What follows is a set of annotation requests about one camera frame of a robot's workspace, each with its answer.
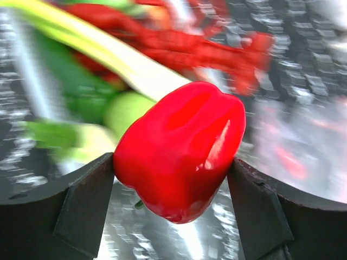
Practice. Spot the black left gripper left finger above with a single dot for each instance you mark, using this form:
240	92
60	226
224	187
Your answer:
63	218

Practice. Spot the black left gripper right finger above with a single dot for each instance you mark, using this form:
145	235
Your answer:
278	221

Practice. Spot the red bell pepper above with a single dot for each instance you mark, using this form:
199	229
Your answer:
177	154

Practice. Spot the white radish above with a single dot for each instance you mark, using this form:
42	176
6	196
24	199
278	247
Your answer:
81	142

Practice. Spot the round green cabbage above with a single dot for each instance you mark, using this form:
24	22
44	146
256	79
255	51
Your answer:
124	110

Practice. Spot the green white leek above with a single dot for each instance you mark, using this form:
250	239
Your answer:
140	72

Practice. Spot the red toy lobster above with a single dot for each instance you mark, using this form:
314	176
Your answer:
176	49

